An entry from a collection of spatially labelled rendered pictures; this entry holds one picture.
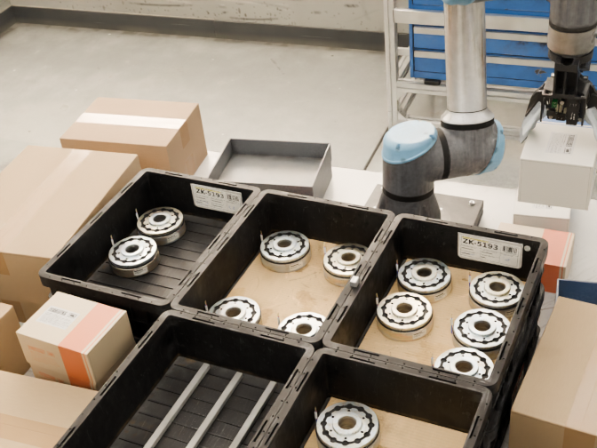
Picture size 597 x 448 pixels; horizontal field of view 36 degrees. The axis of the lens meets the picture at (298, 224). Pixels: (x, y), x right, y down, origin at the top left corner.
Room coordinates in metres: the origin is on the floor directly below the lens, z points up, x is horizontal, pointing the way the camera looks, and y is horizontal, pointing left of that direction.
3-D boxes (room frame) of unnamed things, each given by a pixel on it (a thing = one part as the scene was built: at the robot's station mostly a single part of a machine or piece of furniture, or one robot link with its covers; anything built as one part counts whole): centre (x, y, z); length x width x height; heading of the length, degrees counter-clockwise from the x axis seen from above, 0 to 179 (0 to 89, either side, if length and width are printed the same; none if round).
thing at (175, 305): (1.36, 0.03, 0.92); 0.40 x 0.30 x 0.02; 152
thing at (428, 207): (1.68, -0.25, 0.80); 0.15 x 0.15 x 0.10
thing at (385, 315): (1.25, -0.18, 0.86); 0.10 x 0.10 x 0.01
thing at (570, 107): (1.34, -0.47, 1.25); 0.09 x 0.08 x 0.12; 155
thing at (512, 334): (1.22, -0.24, 0.92); 0.40 x 0.30 x 0.02; 152
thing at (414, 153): (1.69, -0.27, 0.91); 0.13 x 0.12 x 0.14; 99
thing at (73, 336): (1.26, 0.43, 0.89); 0.16 x 0.12 x 0.07; 60
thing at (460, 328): (1.18, -0.30, 0.86); 0.10 x 0.10 x 0.01
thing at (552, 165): (1.36, -0.48, 1.09); 0.20 x 0.12 x 0.09; 155
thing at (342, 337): (1.22, -0.24, 0.87); 0.40 x 0.30 x 0.11; 152
